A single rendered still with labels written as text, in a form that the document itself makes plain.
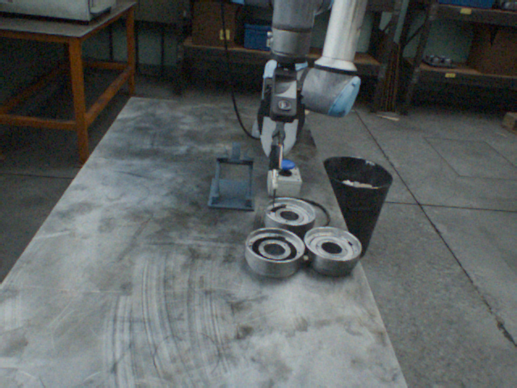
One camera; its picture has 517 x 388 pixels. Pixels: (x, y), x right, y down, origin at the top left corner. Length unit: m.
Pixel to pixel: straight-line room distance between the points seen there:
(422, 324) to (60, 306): 1.59
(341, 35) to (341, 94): 0.15
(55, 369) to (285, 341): 0.31
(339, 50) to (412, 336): 1.21
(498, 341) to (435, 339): 0.26
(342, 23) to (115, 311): 0.89
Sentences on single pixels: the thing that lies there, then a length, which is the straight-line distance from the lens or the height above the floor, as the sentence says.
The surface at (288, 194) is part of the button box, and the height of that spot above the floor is 0.81.
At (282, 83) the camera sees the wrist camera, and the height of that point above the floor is 1.08.
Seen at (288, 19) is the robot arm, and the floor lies 1.19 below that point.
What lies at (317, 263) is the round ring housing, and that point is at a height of 0.82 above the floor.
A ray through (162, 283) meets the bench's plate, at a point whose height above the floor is 0.80.
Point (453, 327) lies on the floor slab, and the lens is 2.13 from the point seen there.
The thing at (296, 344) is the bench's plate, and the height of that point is 0.80.
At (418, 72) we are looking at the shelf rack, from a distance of 4.56.
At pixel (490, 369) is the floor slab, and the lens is 2.04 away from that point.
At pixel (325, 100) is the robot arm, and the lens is 1.26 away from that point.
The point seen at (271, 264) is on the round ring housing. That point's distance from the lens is 0.78.
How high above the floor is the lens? 1.31
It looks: 28 degrees down
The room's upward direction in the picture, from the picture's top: 7 degrees clockwise
